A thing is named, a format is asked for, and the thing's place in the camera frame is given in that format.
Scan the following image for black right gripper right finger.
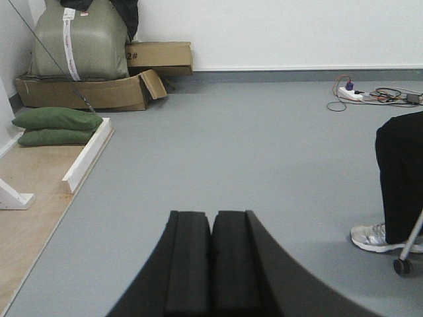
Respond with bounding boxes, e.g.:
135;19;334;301
211;211;376;316

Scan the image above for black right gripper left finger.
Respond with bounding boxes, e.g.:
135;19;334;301
108;211;211;316

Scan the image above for grey white right sneaker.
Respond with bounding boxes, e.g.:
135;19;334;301
350;223;412;253

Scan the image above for wheeled chair metal legs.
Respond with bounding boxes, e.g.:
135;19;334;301
393;211;422;276

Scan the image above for plywood base platform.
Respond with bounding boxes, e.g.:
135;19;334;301
1;145;85;316

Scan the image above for open flat cardboard box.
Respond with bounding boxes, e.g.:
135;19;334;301
15;69;167;111

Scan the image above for lower green sandbag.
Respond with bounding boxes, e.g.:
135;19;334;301
17;129;94;147

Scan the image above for green sandbag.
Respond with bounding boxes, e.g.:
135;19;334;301
12;107;103;131
17;129;94;147

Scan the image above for seated person in black trousers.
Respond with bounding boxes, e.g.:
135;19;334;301
375;112;422;244

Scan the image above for white power strip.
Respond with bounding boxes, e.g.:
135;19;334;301
338;87;364;102

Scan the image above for upper green sandbag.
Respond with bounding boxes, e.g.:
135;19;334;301
12;107;103;131

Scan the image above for cardboard box marked 2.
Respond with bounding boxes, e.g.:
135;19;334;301
126;42;193;76

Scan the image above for black power adapter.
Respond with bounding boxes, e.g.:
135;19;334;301
406;94;422;105

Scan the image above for grey green woven sack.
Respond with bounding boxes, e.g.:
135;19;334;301
28;1;129;81

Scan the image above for black jacket on sack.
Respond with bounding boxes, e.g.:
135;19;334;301
59;0;139;40

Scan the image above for orange extension cable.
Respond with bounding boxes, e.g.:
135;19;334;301
327;74;418;112

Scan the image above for white wooden support frame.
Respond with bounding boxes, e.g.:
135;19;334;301
0;75;114;211

